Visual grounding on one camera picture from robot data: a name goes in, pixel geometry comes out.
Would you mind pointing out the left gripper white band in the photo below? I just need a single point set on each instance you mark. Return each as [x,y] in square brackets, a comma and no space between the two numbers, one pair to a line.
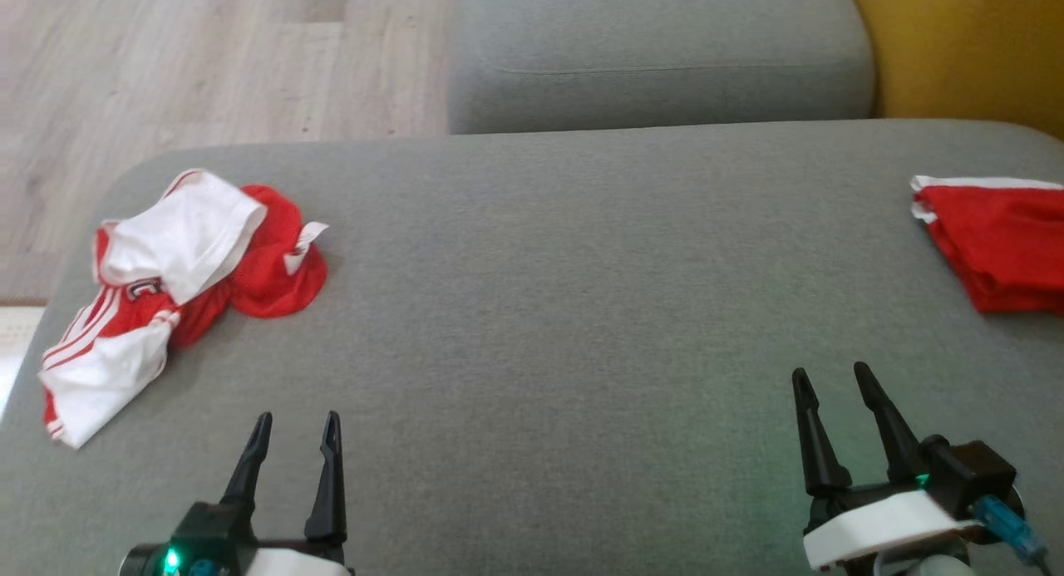
[299,563]

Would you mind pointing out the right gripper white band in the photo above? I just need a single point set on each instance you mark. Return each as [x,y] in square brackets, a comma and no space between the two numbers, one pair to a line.
[881,526]

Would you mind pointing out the red mesh shorts white stripes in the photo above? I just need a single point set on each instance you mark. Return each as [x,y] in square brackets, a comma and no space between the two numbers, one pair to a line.
[997,243]

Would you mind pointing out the red white sports shirt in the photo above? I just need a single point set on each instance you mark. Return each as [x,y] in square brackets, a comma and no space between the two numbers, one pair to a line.
[187,235]

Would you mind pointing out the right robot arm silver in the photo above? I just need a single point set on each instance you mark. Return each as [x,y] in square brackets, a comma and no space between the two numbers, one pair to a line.
[931,566]

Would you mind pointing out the grey sofa seat cushion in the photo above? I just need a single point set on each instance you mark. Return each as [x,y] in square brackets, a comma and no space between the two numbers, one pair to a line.
[540,310]

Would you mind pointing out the pale floor rug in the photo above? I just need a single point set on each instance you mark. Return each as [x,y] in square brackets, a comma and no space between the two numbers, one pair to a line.
[15,343]

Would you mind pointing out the yellow cushion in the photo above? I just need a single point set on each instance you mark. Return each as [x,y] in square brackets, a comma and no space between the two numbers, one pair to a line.
[964,44]

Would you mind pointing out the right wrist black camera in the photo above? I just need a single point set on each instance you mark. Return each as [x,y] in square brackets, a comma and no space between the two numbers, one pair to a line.
[968,476]

